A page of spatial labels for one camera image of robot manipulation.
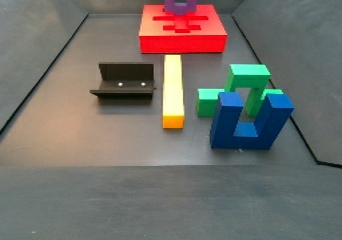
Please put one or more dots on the yellow long block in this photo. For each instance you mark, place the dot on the yellow long block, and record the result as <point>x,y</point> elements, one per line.
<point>173,93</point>

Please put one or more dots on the red board with slots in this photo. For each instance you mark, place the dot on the red board with slots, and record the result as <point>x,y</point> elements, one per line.
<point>192,33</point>

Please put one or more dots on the green stepped block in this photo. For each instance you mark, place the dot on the green stepped block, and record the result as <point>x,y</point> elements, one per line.
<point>244,76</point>

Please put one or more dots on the black angled fixture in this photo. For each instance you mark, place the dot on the black angled fixture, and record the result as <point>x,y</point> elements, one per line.
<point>126,79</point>

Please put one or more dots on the blue U-shaped block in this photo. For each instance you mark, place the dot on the blue U-shaped block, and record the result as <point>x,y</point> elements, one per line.
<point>232,134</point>

